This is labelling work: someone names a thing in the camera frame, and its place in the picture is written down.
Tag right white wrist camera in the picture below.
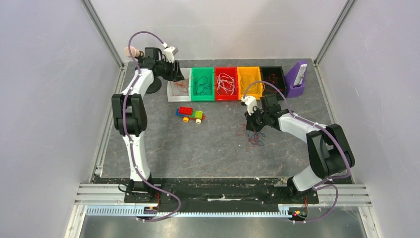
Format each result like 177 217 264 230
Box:
241 96 257 115

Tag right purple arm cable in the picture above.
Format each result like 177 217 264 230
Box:
242 81 352 225

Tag white bin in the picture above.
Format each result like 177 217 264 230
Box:
166 68 192 103

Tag black bin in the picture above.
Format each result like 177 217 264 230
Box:
260 66 287 100

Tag white cable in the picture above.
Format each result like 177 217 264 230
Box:
217 72 237 96

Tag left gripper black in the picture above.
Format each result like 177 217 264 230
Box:
156 58 184 83

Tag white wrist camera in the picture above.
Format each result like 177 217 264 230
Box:
162 42 178 63
241 96 257 115

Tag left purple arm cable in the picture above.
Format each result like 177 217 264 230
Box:
121 31 182 223

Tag dark red cable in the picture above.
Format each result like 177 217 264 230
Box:
262 72 283 94

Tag red bin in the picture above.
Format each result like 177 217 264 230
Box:
214 67 239 101

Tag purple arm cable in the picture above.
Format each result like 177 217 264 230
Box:
242 81 352 225
121 31 182 223

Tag purple metronome holder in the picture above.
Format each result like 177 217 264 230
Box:
285 60 308 98

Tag white slotted cable duct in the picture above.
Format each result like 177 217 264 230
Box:
86 205 299 219

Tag pink microphone on stand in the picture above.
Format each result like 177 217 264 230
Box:
124 46 162 94

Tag toy brick car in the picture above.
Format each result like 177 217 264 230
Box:
176 107 206 124

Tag green bin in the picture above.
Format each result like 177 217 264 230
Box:
190 67 215 102

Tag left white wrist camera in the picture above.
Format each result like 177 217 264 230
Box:
162 42 178 63

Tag dark blue cable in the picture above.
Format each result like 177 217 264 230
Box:
195 76 214 97

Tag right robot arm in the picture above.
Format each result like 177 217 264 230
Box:
241 95 355 202

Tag yellow bin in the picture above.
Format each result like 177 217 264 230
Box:
237 66 265 101

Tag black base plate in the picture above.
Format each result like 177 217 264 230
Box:
118 177 319 213

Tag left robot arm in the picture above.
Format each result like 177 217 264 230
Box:
111 45 185 203

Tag yellow cable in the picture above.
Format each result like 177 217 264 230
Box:
242 72 263 96

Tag coloured cable bundle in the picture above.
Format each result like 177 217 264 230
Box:
236 123 266 152

